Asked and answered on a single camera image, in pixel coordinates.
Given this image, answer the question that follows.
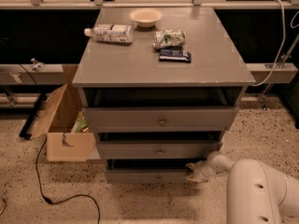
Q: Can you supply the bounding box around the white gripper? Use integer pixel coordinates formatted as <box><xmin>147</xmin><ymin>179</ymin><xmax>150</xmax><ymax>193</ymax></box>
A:
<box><xmin>185</xmin><ymin>161</ymin><xmax>229</xmax><ymax>183</ymax></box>

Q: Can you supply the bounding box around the grey bottom drawer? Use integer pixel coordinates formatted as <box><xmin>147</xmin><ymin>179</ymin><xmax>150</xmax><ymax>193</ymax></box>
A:
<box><xmin>105</xmin><ymin>158</ymin><xmax>205</xmax><ymax>183</ymax></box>

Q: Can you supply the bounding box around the grey drawer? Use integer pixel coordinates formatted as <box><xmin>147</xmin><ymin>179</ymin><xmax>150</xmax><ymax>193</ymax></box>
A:
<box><xmin>105</xmin><ymin>158</ymin><xmax>205</xmax><ymax>183</ymax></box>
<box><xmin>83</xmin><ymin>106</ymin><xmax>238</xmax><ymax>133</ymax></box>
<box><xmin>97</xmin><ymin>141</ymin><xmax>222</xmax><ymax>160</ymax></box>

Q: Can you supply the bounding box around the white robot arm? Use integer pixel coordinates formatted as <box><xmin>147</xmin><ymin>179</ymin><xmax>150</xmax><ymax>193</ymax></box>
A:
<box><xmin>186</xmin><ymin>151</ymin><xmax>299</xmax><ymax>224</ymax></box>

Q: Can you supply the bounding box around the grey top drawer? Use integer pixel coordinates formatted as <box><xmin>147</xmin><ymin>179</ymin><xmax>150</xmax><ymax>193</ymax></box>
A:
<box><xmin>83</xmin><ymin>106</ymin><xmax>238</xmax><ymax>133</ymax></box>

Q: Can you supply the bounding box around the grey middle drawer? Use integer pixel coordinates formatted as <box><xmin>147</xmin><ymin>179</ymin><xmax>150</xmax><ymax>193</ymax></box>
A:
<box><xmin>97</xmin><ymin>141</ymin><xmax>222</xmax><ymax>160</ymax></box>

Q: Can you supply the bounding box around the grey drawer cabinet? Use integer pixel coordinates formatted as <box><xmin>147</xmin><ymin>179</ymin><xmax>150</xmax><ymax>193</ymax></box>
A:
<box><xmin>72</xmin><ymin>7</ymin><xmax>256</xmax><ymax>181</ymax></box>

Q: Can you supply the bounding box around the open cardboard box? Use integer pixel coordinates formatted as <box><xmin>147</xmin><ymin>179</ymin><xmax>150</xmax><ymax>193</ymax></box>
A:
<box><xmin>31</xmin><ymin>64</ymin><xmax>97</xmax><ymax>162</ymax></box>

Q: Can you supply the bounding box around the dark blue snack packet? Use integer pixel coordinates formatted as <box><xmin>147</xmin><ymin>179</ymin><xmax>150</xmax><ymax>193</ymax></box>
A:
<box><xmin>159</xmin><ymin>49</ymin><xmax>192</xmax><ymax>63</ymax></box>

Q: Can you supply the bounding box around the green packet in box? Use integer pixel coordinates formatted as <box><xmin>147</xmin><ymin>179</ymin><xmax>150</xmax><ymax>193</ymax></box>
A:
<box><xmin>71</xmin><ymin>118</ymin><xmax>89</xmax><ymax>133</ymax></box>

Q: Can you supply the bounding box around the green white snack bag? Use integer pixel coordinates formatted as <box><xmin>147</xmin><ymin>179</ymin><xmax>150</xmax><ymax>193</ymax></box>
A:
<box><xmin>153</xmin><ymin>30</ymin><xmax>186</xmax><ymax>49</ymax></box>

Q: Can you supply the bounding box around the white ceramic bowl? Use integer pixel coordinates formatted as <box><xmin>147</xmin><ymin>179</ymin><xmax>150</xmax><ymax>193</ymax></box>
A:
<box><xmin>130</xmin><ymin>8</ymin><xmax>163</xmax><ymax>28</ymax></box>

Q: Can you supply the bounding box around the clear plastic water bottle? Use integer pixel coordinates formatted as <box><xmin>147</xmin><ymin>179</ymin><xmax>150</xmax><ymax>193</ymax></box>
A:
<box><xmin>84</xmin><ymin>24</ymin><xmax>134</xmax><ymax>44</ymax></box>

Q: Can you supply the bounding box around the black bar leaning on floor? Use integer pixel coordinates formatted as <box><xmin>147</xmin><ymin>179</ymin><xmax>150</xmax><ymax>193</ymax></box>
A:
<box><xmin>19</xmin><ymin>92</ymin><xmax>46</xmax><ymax>140</ymax></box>

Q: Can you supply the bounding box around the small clear clamp object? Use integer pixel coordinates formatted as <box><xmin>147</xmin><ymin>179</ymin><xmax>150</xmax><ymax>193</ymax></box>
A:
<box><xmin>31</xmin><ymin>58</ymin><xmax>45</xmax><ymax>72</ymax></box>

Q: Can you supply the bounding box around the black power cable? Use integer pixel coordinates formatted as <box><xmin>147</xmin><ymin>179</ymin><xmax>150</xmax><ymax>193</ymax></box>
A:
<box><xmin>35</xmin><ymin>137</ymin><xmax>102</xmax><ymax>224</ymax></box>

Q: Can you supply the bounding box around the white cable on right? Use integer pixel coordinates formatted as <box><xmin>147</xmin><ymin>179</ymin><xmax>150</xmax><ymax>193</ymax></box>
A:
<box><xmin>250</xmin><ymin>0</ymin><xmax>287</xmax><ymax>88</ymax></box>

